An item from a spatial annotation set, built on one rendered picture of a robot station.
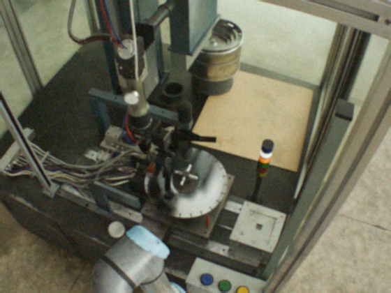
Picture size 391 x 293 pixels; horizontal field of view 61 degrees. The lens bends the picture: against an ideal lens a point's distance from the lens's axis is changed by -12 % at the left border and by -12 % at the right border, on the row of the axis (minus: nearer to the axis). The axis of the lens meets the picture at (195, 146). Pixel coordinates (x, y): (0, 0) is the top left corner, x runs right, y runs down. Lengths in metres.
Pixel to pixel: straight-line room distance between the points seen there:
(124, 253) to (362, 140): 0.61
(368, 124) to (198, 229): 1.08
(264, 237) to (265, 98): 0.90
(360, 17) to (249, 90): 1.73
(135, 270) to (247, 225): 0.68
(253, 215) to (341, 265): 1.15
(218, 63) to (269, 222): 0.83
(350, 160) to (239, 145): 1.30
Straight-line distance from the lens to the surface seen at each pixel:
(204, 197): 1.47
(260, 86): 2.17
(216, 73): 1.92
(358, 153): 0.61
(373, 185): 2.91
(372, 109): 0.53
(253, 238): 1.46
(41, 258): 2.58
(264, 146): 1.37
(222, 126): 1.94
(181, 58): 1.48
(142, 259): 0.92
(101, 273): 0.92
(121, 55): 1.10
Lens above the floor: 2.23
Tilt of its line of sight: 53 degrees down
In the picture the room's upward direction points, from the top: 1 degrees counter-clockwise
